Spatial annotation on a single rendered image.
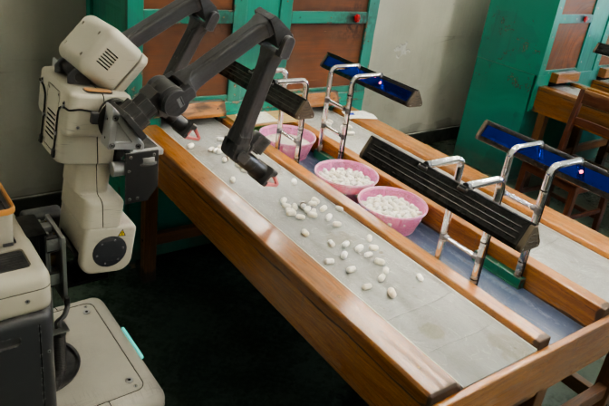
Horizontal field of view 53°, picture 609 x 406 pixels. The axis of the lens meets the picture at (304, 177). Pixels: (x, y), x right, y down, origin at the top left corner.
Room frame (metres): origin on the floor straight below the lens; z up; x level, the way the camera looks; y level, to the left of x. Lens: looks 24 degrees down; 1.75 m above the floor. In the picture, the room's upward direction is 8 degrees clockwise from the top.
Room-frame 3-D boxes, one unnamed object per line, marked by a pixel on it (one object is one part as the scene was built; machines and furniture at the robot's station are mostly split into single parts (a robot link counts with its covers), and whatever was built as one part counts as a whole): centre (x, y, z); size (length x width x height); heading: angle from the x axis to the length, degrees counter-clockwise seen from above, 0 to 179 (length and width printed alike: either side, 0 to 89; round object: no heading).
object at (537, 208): (1.87, -0.76, 0.90); 0.20 x 0.19 x 0.45; 38
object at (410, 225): (2.08, -0.34, 0.72); 0.27 x 0.27 x 0.10
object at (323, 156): (2.63, -0.16, 0.90); 0.20 x 0.19 x 0.45; 38
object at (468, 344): (1.96, 0.00, 0.73); 1.81 x 0.30 x 0.02; 38
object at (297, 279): (1.83, 0.16, 0.67); 1.81 x 0.12 x 0.19; 38
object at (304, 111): (2.34, 0.22, 1.08); 0.62 x 0.08 x 0.07; 38
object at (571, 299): (2.27, -0.40, 0.71); 1.81 x 0.05 x 0.11; 38
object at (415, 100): (2.69, -0.22, 1.08); 0.62 x 0.08 x 0.07; 38
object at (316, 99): (3.07, 0.00, 0.83); 0.30 x 0.06 x 0.07; 128
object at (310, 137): (2.65, 0.10, 0.72); 0.27 x 0.27 x 0.10
